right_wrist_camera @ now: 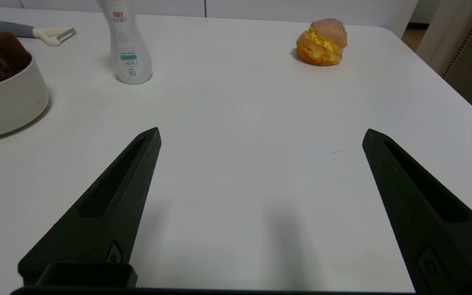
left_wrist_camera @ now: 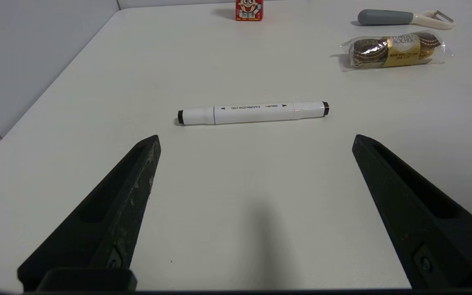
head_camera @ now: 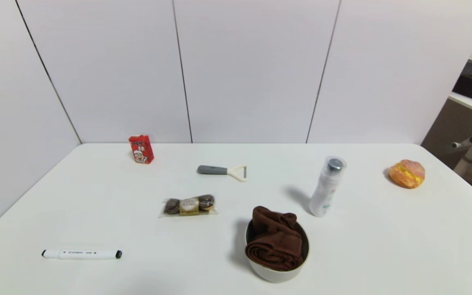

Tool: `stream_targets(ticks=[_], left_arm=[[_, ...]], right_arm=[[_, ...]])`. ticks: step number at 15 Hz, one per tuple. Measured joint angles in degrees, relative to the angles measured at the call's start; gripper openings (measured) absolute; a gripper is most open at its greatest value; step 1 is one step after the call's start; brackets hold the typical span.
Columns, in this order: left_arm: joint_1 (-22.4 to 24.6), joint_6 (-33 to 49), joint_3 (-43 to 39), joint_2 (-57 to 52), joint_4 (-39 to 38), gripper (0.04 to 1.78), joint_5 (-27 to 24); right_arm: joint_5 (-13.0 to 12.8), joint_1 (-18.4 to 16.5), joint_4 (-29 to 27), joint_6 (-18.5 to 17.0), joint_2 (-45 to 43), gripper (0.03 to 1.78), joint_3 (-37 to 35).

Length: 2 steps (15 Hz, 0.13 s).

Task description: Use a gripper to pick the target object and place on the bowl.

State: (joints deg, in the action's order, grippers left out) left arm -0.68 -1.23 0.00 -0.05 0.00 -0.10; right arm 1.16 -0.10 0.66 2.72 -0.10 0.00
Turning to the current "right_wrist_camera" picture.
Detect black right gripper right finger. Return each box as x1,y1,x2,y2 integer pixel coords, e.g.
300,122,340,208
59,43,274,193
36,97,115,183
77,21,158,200
362,128,472,295

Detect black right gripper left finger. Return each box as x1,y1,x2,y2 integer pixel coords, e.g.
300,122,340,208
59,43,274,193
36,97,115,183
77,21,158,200
18,127,162,286

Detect beige bowl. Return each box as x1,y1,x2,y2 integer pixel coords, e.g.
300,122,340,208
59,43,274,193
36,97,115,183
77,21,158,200
0,52,50,141

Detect clear white spray bottle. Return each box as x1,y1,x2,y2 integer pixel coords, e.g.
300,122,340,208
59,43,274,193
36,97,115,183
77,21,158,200
96,0,153,85

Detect cream filled bread bun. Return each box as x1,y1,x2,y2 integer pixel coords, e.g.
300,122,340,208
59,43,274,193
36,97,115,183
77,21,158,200
295,17,348,67

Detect grey handled white peeler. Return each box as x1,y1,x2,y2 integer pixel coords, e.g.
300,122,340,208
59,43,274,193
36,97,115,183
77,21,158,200
0,19,77,47

